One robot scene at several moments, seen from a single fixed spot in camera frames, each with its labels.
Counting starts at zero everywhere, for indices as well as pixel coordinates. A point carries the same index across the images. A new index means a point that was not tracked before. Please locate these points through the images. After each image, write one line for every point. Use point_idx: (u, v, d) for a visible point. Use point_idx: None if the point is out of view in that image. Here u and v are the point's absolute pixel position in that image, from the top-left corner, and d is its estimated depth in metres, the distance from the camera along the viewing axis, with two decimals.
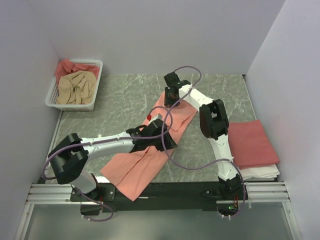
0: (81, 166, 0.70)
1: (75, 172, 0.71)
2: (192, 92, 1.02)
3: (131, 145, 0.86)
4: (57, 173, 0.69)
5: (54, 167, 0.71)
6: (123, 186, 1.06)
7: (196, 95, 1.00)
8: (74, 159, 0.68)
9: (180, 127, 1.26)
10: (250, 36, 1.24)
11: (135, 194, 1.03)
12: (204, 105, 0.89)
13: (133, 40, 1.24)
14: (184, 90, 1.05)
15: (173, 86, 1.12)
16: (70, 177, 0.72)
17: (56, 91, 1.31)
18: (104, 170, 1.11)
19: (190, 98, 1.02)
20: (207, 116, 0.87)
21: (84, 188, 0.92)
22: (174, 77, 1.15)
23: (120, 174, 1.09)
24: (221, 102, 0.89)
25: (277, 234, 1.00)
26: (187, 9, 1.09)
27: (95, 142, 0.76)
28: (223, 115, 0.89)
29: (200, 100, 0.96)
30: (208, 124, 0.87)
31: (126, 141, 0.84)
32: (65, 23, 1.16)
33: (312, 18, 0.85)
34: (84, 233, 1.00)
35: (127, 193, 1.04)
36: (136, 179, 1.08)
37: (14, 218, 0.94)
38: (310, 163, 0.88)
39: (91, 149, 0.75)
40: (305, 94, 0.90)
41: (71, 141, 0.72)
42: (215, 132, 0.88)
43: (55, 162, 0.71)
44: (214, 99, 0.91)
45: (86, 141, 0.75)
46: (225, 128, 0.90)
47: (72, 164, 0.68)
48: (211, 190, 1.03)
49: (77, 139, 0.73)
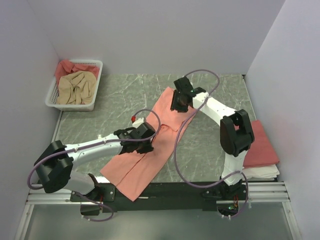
0: (66, 173, 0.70)
1: (61, 179, 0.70)
2: (209, 101, 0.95)
3: (119, 147, 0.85)
4: (43, 182, 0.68)
5: (39, 176, 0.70)
6: (123, 186, 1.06)
7: (215, 105, 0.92)
8: (58, 167, 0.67)
9: (180, 127, 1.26)
10: (250, 36, 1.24)
11: (135, 194, 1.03)
12: (225, 117, 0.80)
13: (133, 40, 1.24)
14: (200, 99, 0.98)
15: (185, 95, 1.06)
16: (56, 185, 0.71)
17: (56, 91, 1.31)
18: (104, 170, 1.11)
19: (208, 108, 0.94)
20: (231, 130, 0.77)
21: (83, 189, 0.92)
22: (185, 84, 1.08)
23: (120, 174, 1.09)
24: (245, 113, 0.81)
25: (277, 234, 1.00)
26: (187, 8, 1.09)
27: (80, 148, 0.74)
28: (248, 128, 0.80)
29: (220, 111, 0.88)
30: (232, 138, 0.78)
31: (113, 143, 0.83)
32: (65, 23, 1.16)
33: (312, 17, 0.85)
34: (84, 233, 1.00)
35: (127, 193, 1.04)
36: (137, 180, 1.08)
37: (14, 218, 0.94)
38: (310, 163, 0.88)
39: (76, 155, 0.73)
40: (305, 95, 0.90)
41: (55, 148, 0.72)
42: (238, 148, 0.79)
43: (40, 171, 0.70)
44: (237, 110, 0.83)
45: (70, 148, 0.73)
46: (248, 143, 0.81)
47: (57, 172, 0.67)
48: (211, 190, 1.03)
49: (61, 146, 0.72)
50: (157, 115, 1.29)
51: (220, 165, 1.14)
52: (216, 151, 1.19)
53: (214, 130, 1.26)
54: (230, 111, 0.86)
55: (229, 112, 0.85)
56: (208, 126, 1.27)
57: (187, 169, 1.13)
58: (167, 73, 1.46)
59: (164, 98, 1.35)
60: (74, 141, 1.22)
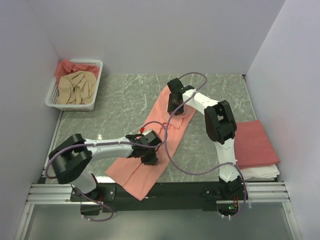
0: (83, 166, 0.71)
1: (76, 172, 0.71)
2: (196, 95, 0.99)
3: (129, 150, 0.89)
4: (58, 172, 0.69)
5: (55, 166, 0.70)
6: (130, 187, 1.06)
7: (201, 98, 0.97)
8: (78, 158, 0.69)
9: (181, 124, 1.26)
10: (250, 36, 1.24)
11: (142, 194, 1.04)
12: (209, 106, 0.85)
13: (133, 40, 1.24)
14: (188, 94, 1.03)
15: (177, 92, 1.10)
16: (70, 177, 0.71)
17: (56, 91, 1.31)
18: (109, 171, 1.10)
19: (195, 102, 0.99)
20: (213, 118, 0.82)
21: (86, 187, 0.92)
22: (177, 84, 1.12)
23: (126, 175, 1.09)
24: (227, 103, 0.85)
25: (277, 234, 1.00)
26: (187, 8, 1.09)
27: (99, 143, 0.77)
28: (230, 117, 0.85)
29: (204, 102, 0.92)
30: (215, 126, 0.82)
31: (125, 145, 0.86)
32: (65, 23, 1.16)
33: (312, 17, 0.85)
34: (85, 233, 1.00)
35: (134, 193, 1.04)
36: (143, 179, 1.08)
37: (14, 218, 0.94)
38: (311, 163, 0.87)
39: (94, 149, 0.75)
40: (306, 95, 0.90)
41: (75, 140, 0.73)
42: (222, 134, 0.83)
43: (56, 162, 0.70)
44: (220, 101, 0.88)
45: (89, 142, 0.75)
46: (232, 130, 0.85)
47: (75, 163, 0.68)
48: (210, 190, 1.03)
49: (81, 139, 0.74)
50: (158, 114, 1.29)
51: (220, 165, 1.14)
52: (216, 151, 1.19)
53: None
54: (213, 103, 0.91)
55: (212, 103, 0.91)
56: None
57: (187, 169, 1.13)
58: (167, 73, 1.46)
59: (164, 97, 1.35)
60: None
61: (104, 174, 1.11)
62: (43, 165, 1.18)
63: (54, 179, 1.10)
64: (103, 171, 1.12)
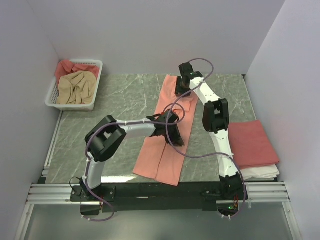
0: (119, 143, 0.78)
1: (114, 150, 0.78)
2: (202, 86, 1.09)
3: (152, 129, 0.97)
4: (98, 151, 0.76)
5: (93, 147, 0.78)
6: (162, 176, 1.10)
7: (206, 90, 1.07)
8: (114, 135, 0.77)
9: (190, 108, 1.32)
10: (250, 36, 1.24)
11: (177, 180, 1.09)
12: (209, 102, 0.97)
13: (133, 39, 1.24)
14: (195, 83, 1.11)
15: (186, 76, 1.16)
16: (108, 155, 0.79)
17: (56, 91, 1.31)
18: (136, 169, 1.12)
19: (200, 92, 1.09)
20: (211, 114, 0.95)
21: (97, 179, 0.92)
22: (188, 67, 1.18)
23: (152, 168, 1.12)
24: (225, 102, 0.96)
25: (277, 234, 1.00)
26: (187, 8, 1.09)
27: (128, 123, 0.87)
28: (226, 114, 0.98)
29: (207, 96, 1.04)
30: (210, 120, 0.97)
31: (150, 125, 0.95)
32: (65, 23, 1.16)
33: (312, 17, 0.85)
34: (84, 233, 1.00)
35: (169, 181, 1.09)
36: (170, 168, 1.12)
37: (14, 218, 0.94)
38: (310, 163, 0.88)
39: (126, 128, 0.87)
40: (306, 95, 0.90)
41: (108, 121, 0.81)
42: (214, 127, 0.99)
43: (95, 143, 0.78)
44: (221, 98, 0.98)
45: (121, 122, 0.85)
46: (225, 124, 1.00)
47: (113, 141, 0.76)
48: (211, 190, 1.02)
49: (113, 119, 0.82)
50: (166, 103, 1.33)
51: None
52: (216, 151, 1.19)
53: None
54: (215, 98, 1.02)
55: (214, 98, 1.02)
56: None
57: (187, 169, 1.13)
58: (167, 73, 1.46)
59: (167, 86, 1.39)
60: (73, 141, 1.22)
61: (104, 174, 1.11)
62: (43, 165, 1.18)
63: (54, 179, 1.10)
64: (103, 171, 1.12)
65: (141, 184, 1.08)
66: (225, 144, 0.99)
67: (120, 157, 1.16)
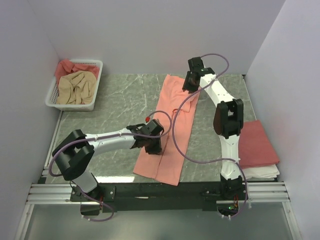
0: (86, 160, 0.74)
1: (81, 167, 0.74)
2: (215, 85, 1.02)
3: (132, 141, 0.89)
4: (64, 168, 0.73)
5: (60, 164, 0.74)
6: (163, 176, 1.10)
7: (217, 89, 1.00)
8: (79, 154, 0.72)
9: (190, 108, 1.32)
10: (250, 36, 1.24)
11: (177, 180, 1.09)
12: (222, 102, 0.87)
13: (133, 39, 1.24)
14: (207, 81, 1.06)
15: (195, 72, 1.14)
16: (75, 173, 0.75)
17: (56, 91, 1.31)
18: (137, 169, 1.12)
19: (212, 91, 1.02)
20: (223, 114, 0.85)
21: (87, 185, 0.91)
22: (198, 63, 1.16)
23: (152, 168, 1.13)
24: (241, 103, 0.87)
25: (277, 234, 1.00)
26: (187, 8, 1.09)
27: (99, 137, 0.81)
28: (240, 116, 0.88)
29: (220, 95, 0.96)
30: (222, 122, 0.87)
31: (127, 137, 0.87)
32: (64, 23, 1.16)
33: (312, 17, 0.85)
34: (85, 233, 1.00)
35: (169, 181, 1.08)
36: (170, 168, 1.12)
37: (14, 218, 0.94)
38: (310, 163, 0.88)
39: (96, 144, 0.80)
40: (306, 95, 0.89)
41: (76, 137, 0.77)
42: (226, 131, 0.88)
43: (61, 159, 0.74)
44: (235, 99, 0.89)
45: (91, 137, 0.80)
46: (238, 128, 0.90)
47: (78, 158, 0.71)
48: (210, 190, 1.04)
49: (81, 135, 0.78)
50: (166, 103, 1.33)
51: (220, 165, 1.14)
52: (216, 151, 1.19)
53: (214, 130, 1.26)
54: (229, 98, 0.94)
55: (227, 98, 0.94)
56: (208, 126, 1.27)
57: (187, 169, 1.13)
58: (167, 73, 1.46)
59: (168, 86, 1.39)
60: None
61: (104, 174, 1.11)
62: (43, 165, 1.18)
63: (54, 179, 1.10)
64: (103, 171, 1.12)
65: (141, 184, 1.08)
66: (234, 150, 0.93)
67: (120, 157, 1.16)
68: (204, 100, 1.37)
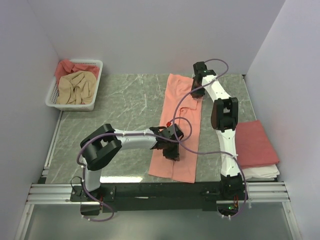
0: (113, 154, 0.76)
1: (106, 159, 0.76)
2: (214, 84, 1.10)
3: (153, 142, 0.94)
4: (91, 158, 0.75)
5: (87, 154, 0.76)
6: (179, 175, 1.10)
7: (217, 87, 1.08)
8: (108, 147, 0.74)
9: (197, 106, 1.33)
10: (250, 36, 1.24)
11: (193, 176, 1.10)
12: (219, 100, 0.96)
13: (133, 39, 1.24)
14: (208, 80, 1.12)
15: (199, 74, 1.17)
16: (100, 165, 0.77)
17: (56, 91, 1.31)
18: (152, 170, 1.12)
19: (211, 89, 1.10)
20: (219, 110, 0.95)
21: (91, 184, 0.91)
22: (201, 66, 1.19)
23: (167, 168, 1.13)
24: (236, 101, 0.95)
25: (277, 234, 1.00)
26: (187, 9, 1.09)
27: (127, 134, 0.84)
28: (235, 113, 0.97)
29: (218, 93, 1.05)
30: (217, 118, 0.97)
31: (150, 137, 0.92)
32: (64, 23, 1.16)
33: (313, 16, 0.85)
34: (84, 233, 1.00)
35: (186, 179, 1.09)
36: (184, 164, 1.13)
37: (14, 219, 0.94)
38: (310, 163, 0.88)
39: (123, 139, 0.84)
40: (306, 95, 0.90)
41: (106, 130, 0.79)
42: (221, 124, 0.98)
43: (88, 150, 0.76)
44: (231, 97, 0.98)
45: (119, 132, 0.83)
46: (233, 124, 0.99)
47: (106, 151, 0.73)
48: (211, 190, 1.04)
49: (111, 129, 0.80)
50: (173, 103, 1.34)
51: (220, 165, 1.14)
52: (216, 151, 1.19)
53: (214, 130, 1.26)
54: (225, 96, 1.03)
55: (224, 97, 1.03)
56: (208, 126, 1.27)
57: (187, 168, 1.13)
58: (166, 73, 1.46)
59: (171, 85, 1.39)
60: (73, 141, 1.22)
61: (104, 174, 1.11)
62: (43, 165, 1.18)
63: (54, 179, 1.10)
64: (103, 171, 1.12)
65: (141, 184, 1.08)
66: (230, 145, 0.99)
67: (120, 157, 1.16)
68: (204, 100, 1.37)
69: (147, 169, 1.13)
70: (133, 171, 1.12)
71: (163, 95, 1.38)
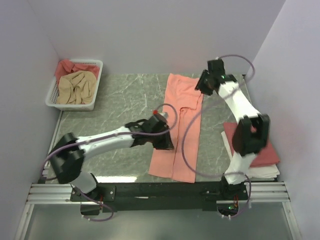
0: (80, 165, 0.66)
1: (75, 170, 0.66)
2: (236, 94, 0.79)
3: (130, 140, 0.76)
4: (57, 173, 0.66)
5: (54, 168, 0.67)
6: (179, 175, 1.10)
7: (241, 99, 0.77)
8: (71, 159, 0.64)
9: (197, 105, 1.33)
10: (250, 36, 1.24)
11: (193, 176, 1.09)
12: (245, 117, 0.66)
13: (133, 39, 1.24)
14: (227, 89, 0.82)
15: (214, 77, 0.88)
16: (70, 177, 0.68)
17: (56, 91, 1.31)
18: (152, 170, 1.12)
19: (233, 103, 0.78)
20: (246, 132, 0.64)
21: (86, 187, 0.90)
22: (219, 66, 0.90)
23: (167, 168, 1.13)
24: (268, 119, 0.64)
25: (277, 234, 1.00)
26: (187, 8, 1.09)
27: (92, 139, 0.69)
28: (265, 135, 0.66)
29: (241, 109, 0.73)
30: (244, 141, 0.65)
31: (125, 136, 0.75)
32: (64, 23, 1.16)
33: (313, 16, 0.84)
34: (85, 233, 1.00)
35: (186, 179, 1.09)
36: (185, 163, 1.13)
37: (14, 219, 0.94)
38: (310, 163, 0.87)
39: (87, 147, 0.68)
40: (306, 95, 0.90)
41: (67, 141, 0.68)
42: (246, 151, 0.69)
43: (55, 163, 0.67)
44: (259, 113, 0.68)
45: (82, 140, 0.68)
46: (259, 148, 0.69)
47: (69, 164, 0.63)
48: (210, 190, 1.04)
49: (73, 137, 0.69)
50: (173, 103, 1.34)
51: (220, 165, 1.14)
52: (216, 151, 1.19)
53: (214, 130, 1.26)
54: (253, 112, 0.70)
55: (250, 113, 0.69)
56: (208, 126, 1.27)
57: None
58: (166, 73, 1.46)
59: (171, 85, 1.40)
60: None
61: (104, 174, 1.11)
62: None
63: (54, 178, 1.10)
64: (103, 171, 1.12)
65: (141, 184, 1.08)
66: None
67: (120, 157, 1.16)
68: (204, 100, 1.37)
69: (147, 169, 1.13)
70: (133, 171, 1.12)
71: (163, 95, 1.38)
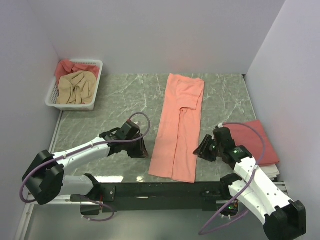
0: (59, 181, 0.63)
1: (55, 187, 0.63)
2: (258, 176, 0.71)
3: (107, 149, 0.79)
4: (36, 193, 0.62)
5: (31, 190, 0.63)
6: (179, 175, 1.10)
7: (264, 184, 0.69)
8: (50, 176, 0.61)
9: (197, 105, 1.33)
10: (250, 36, 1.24)
11: (193, 176, 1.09)
12: (279, 210, 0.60)
13: (133, 39, 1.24)
14: (245, 168, 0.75)
15: (224, 150, 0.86)
16: (50, 195, 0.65)
17: (56, 91, 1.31)
18: (152, 170, 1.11)
19: (257, 187, 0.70)
20: (281, 229, 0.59)
21: (82, 190, 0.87)
22: (228, 137, 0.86)
23: (167, 168, 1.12)
24: (303, 208, 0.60)
25: None
26: (187, 9, 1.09)
27: (69, 154, 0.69)
28: (302, 223, 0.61)
29: (270, 195, 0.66)
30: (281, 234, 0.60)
31: (101, 146, 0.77)
32: (64, 23, 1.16)
33: (313, 16, 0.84)
34: (85, 233, 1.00)
35: (186, 179, 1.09)
36: (185, 164, 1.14)
37: (14, 218, 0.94)
38: (310, 163, 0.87)
39: (65, 162, 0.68)
40: (305, 96, 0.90)
41: (43, 158, 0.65)
42: None
43: (31, 184, 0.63)
44: (292, 201, 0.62)
45: (59, 155, 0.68)
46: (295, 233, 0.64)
47: (48, 181, 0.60)
48: (210, 190, 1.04)
49: (49, 155, 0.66)
50: (173, 103, 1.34)
51: (220, 165, 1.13)
52: None
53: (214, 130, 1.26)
54: (284, 199, 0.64)
55: (281, 203, 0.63)
56: (208, 126, 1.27)
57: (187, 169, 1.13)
58: (166, 73, 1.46)
59: (171, 85, 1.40)
60: (74, 141, 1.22)
61: (104, 174, 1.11)
62: None
63: None
64: (103, 171, 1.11)
65: (141, 184, 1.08)
66: (254, 197, 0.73)
67: (120, 157, 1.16)
68: (204, 100, 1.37)
69: (147, 169, 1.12)
70: (133, 171, 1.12)
71: (163, 95, 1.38)
